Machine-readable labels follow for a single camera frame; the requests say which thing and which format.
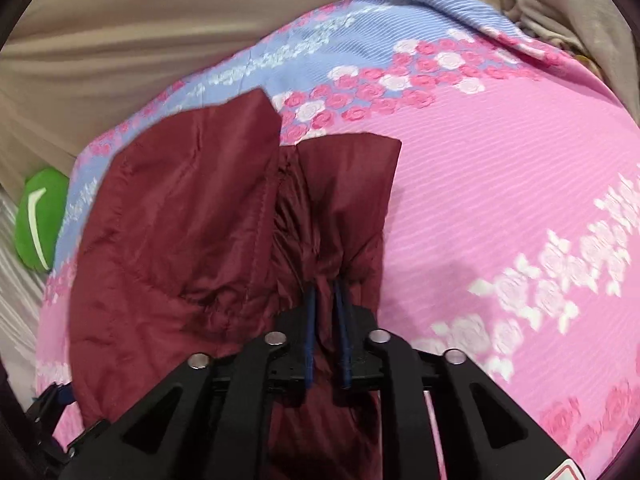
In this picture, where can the grey printed cloth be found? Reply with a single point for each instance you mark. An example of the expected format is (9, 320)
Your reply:
(575, 5)

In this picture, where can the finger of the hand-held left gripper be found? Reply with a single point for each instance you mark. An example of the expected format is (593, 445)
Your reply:
(50, 410)

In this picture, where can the beige cloth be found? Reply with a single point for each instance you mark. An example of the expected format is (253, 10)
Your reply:
(125, 25)

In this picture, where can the pink and blue floral blanket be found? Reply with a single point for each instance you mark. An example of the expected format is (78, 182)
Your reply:
(500, 185)

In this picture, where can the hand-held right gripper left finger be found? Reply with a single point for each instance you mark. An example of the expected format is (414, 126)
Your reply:
(310, 340)

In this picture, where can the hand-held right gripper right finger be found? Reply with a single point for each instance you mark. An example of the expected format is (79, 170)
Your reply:
(343, 340)

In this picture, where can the green pillow white stripe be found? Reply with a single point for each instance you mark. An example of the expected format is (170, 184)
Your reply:
(40, 220)

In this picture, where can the white satin cloth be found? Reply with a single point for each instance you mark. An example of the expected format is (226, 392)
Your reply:
(15, 310)

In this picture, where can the maroon quilted jacket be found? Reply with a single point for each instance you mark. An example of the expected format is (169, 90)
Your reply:
(190, 210)

